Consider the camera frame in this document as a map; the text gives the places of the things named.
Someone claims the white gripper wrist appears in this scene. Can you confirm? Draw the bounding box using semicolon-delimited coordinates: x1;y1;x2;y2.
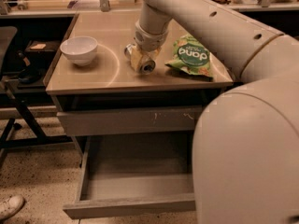
130;21;168;73

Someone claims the silver blue redbull can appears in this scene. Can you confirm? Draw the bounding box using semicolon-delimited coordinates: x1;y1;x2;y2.
124;44;156;74

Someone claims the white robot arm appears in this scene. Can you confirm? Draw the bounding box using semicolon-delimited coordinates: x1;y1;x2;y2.
136;0;299;224

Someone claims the grey drawer cabinet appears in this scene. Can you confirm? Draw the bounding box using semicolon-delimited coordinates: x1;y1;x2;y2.
46;10;233;153

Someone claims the closed grey top drawer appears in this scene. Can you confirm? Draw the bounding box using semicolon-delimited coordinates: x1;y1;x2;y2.
57;106;202;136

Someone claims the open grey middle drawer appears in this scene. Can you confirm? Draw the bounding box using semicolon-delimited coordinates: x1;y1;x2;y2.
64;132;195;219

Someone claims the green dang chips bag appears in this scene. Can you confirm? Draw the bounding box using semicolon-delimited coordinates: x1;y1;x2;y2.
166;35;213;78

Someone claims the white ceramic bowl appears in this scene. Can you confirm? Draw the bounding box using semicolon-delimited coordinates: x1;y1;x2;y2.
60;36;98;66

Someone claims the black office chair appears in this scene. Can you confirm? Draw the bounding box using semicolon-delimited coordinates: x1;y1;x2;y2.
0;26;18;79

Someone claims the white sneaker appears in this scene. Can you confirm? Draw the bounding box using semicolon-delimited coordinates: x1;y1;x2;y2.
0;195;24;220

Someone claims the black table frame leg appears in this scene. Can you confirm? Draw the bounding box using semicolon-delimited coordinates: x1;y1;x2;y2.
0;81;72;162

